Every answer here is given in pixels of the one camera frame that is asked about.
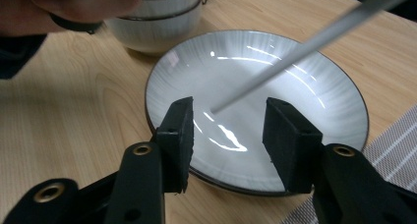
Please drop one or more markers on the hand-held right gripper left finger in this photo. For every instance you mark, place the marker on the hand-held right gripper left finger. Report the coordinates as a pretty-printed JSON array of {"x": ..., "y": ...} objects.
[{"x": 175, "y": 145}]

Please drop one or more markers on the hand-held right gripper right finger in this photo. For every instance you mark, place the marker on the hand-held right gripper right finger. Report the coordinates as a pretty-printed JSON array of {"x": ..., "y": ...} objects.
[{"x": 291, "y": 148}]

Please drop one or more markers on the white chopstick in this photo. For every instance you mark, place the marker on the white chopstick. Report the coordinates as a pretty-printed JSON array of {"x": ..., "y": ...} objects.
[{"x": 311, "y": 44}]

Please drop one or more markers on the white plate with dark rim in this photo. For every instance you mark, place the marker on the white plate with dark rim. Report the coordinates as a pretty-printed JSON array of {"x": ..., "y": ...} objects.
[{"x": 229, "y": 70}]

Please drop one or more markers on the grey striped placemat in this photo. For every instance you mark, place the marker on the grey striped placemat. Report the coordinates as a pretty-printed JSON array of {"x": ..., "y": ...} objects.
[{"x": 393, "y": 145}]

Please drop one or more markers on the white bowl with dark rim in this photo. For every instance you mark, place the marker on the white bowl with dark rim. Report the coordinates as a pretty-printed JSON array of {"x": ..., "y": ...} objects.
[
  {"x": 154, "y": 34},
  {"x": 170, "y": 3}
]

